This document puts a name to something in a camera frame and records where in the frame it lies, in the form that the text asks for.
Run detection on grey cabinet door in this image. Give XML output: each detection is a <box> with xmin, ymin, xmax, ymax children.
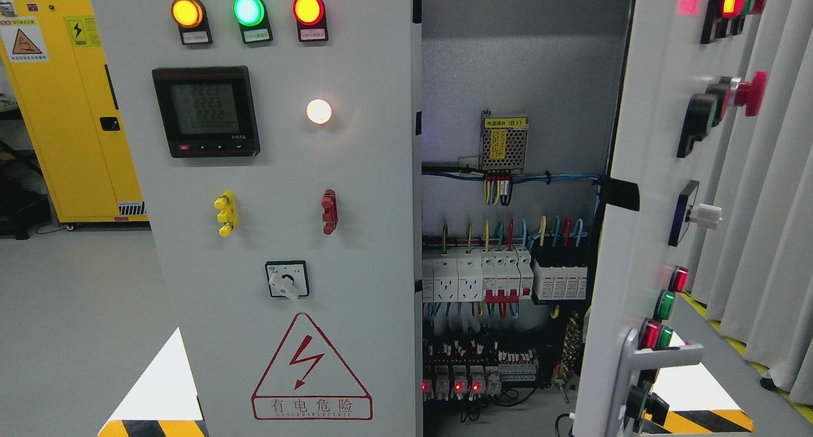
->
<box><xmin>91</xmin><ymin>0</ymin><xmax>422</xmax><ymax>436</ymax></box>
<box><xmin>572</xmin><ymin>0</ymin><xmax>767</xmax><ymax>436</ymax></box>

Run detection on red terminal posts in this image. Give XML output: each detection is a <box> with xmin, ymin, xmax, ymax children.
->
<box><xmin>321</xmin><ymin>189</ymin><xmax>338</xmax><ymax>235</ymax></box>

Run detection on upper row circuit breakers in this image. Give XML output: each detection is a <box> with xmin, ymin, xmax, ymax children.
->
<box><xmin>422</xmin><ymin>246</ymin><xmax>534</xmax><ymax>304</ymax></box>

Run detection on metal mesh power supply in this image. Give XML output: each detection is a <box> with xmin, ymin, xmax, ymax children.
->
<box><xmin>478</xmin><ymin>109</ymin><xmax>530</xmax><ymax>175</ymax></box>

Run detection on white indicator light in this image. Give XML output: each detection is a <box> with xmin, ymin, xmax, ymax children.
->
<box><xmin>306</xmin><ymin>98</ymin><xmax>333</xmax><ymax>125</ymax></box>

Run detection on black surge protector block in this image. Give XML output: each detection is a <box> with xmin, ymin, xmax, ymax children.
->
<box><xmin>532</xmin><ymin>242</ymin><xmax>589</xmax><ymax>303</ymax></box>

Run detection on lower row relays and breakers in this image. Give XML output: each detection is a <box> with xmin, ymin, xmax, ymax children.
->
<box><xmin>421</xmin><ymin>331</ymin><xmax>541</xmax><ymax>401</ymax></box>

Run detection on yellow terminal posts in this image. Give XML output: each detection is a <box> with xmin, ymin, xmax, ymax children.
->
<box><xmin>213</xmin><ymin>191</ymin><xmax>239</xmax><ymax>238</ymax></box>

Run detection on red electric hazard sticker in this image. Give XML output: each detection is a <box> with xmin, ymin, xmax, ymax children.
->
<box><xmin>252</xmin><ymin>312</ymin><xmax>373</xmax><ymax>420</ymax></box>

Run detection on black digital power meter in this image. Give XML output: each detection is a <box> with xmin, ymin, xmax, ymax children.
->
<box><xmin>152</xmin><ymin>65</ymin><xmax>261</xmax><ymax>158</ymax></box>

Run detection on red indicator light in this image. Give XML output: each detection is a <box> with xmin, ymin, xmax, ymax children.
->
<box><xmin>292</xmin><ymin>0</ymin><xmax>329</xmax><ymax>43</ymax></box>

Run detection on green indicator light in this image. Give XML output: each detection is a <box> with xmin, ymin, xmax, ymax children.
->
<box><xmin>232</xmin><ymin>0</ymin><xmax>273</xmax><ymax>44</ymax></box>

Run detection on yellow indicator light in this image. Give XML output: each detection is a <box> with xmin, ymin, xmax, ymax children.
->
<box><xmin>171</xmin><ymin>0</ymin><xmax>213</xmax><ymax>44</ymax></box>

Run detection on red emergency stop button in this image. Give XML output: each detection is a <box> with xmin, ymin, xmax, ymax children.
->
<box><xmin>705</xmin><ymin>71</ymin><xmax>769</xmax><ymax>127</ymax></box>

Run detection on yellow safety cabinet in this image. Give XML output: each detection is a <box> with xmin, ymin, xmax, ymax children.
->
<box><xmin>2</xmin><ymin>0</ymin><xmax>148</xmax><ymax>225</ymax></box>

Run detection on black white selector switch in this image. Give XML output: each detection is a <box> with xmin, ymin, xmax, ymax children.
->
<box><xmin>265</xmin><ymin>260</ymin><xmax>311</xmax><ymax>299</ymax></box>

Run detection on grey door lever handle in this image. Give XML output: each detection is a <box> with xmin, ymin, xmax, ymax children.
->
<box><xmin>605</xmin><ymin>329</ymin><xmax>705</xmax><ymax>436</ymax></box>

